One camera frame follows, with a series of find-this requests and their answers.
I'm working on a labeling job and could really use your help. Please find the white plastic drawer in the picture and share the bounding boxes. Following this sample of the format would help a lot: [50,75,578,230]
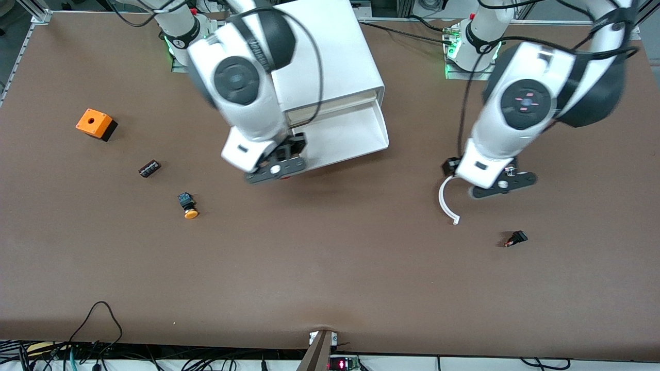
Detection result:
[285,99,390,172]
[285,90,385,127]

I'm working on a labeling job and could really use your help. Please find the orange push button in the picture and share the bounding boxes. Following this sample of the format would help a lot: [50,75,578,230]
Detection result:
[177,192,200,220]

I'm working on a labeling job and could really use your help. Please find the white drawer cabinet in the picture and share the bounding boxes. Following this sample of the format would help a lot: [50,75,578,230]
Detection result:
[260,0,386,127]

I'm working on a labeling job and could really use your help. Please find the white curved plastic piece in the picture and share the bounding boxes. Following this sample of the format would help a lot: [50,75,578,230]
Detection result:
[438,175,460,226]

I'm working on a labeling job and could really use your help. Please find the orange box with hole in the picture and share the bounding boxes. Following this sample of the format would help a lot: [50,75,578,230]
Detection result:
[76,108,119,143]

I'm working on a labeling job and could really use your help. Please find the device with red display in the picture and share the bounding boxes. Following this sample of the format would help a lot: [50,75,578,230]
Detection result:
[328,356,361,371]

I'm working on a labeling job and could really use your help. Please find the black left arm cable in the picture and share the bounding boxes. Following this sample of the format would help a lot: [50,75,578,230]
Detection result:
[458,0,641,158]

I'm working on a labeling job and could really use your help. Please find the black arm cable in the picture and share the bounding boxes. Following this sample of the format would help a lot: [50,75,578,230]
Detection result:
[227,5,324,136]
[458,0,641,158]

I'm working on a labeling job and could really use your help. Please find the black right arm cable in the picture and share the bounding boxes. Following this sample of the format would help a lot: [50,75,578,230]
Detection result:
[227,5,324,136]

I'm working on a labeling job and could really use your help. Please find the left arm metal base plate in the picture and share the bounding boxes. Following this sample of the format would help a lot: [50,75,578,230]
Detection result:
[444,57,500,81]

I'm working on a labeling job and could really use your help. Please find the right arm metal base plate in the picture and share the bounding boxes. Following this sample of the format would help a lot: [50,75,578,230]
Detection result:
[171,49,194,74]

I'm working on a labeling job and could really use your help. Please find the short black table cable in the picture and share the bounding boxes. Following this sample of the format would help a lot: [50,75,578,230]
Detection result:
[410,14,454,32]

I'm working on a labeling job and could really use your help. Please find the long black table cable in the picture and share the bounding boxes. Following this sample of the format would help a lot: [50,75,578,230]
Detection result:
[359,21,454,46]

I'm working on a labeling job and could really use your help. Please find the black looped cable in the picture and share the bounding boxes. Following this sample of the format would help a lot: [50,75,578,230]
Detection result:
[66,301,124,356]

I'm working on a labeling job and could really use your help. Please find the aluminium frame rail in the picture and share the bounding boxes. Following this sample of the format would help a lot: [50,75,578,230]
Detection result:
[0,0,53,106]

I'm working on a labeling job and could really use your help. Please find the tangled black cable bundle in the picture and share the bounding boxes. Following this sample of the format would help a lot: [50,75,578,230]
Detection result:
[0,338,310,371]

